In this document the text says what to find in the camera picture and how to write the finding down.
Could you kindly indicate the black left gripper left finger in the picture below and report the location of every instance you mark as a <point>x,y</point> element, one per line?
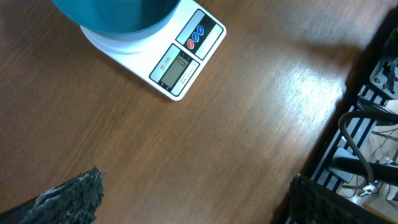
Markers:
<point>74,201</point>

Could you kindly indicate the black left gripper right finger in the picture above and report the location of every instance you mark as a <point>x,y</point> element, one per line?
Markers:
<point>310,202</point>

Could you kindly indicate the white digital kitchen scale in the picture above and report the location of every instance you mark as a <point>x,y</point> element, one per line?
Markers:
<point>170,55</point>

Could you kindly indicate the teal blue bowl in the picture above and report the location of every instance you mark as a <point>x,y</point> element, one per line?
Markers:
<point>117,16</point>

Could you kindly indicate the black horizontal tube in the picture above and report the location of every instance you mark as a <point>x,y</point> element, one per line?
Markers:
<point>370,170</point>

